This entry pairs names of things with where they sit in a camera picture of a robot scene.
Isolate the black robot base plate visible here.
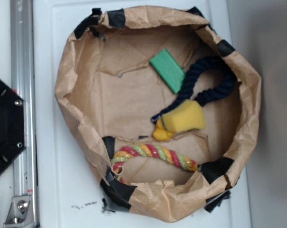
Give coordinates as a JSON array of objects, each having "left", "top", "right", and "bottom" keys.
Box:
[{"left": 0, "top": 80, "right": 26, "bottom": 175}]

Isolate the red yellow green rope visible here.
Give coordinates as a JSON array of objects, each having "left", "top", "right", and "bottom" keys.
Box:
[{"left": 110, "top": 143, "right": 199, "bottom": 184}]

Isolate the yellow rubber toy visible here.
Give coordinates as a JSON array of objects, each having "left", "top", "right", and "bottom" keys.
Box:
[{"left": 152, "top": 117, "right": 175, "bottom": 141}]

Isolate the dark blue rope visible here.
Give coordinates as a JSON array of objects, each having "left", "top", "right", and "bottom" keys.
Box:
[{"left": 151, "top": 56, "right": 237, "bottom": 123}]

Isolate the metal corner bracket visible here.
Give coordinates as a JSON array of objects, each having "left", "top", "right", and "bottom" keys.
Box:
[{"left": 3, "top": 195, "right": 34, "bottom": 228}]

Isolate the green sponge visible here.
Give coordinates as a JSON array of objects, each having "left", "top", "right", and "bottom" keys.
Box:
[{"left": 150, "top": 49, "right": 185, "bottom": 94}]

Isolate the yellow sponge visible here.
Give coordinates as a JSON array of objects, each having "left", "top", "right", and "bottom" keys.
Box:
[{"left": 162, "top": 99, "right": 206, "bottom": 133}]

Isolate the brown paper bag bin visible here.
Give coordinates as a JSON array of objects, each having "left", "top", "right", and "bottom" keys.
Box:
[{"left": 55, "top": 6, "right": 261, "bottom": 222}]

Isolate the aluminium extrusion rail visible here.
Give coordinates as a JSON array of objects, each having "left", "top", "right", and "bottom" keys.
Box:
[{"left": 10, "top": 0, "right": 39, "bottom": 228}]

